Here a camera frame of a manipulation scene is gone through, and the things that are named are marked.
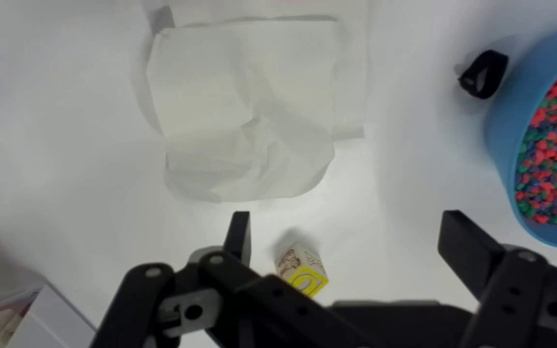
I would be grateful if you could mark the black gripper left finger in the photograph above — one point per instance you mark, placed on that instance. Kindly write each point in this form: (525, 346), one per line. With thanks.
(217, 292)

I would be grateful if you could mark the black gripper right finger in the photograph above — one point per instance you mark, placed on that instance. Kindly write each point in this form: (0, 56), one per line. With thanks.
(515, 286)

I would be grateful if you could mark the white napkin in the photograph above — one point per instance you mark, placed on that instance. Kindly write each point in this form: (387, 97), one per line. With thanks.
(252, 95)

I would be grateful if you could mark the small yellow wooden cube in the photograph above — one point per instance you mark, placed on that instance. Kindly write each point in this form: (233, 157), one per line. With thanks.
(302, 267)

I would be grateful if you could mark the white box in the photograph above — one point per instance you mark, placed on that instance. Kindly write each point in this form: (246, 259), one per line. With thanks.
(41, 317)

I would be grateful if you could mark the small black clip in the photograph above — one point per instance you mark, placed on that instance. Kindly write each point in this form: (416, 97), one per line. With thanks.
(484, 75)

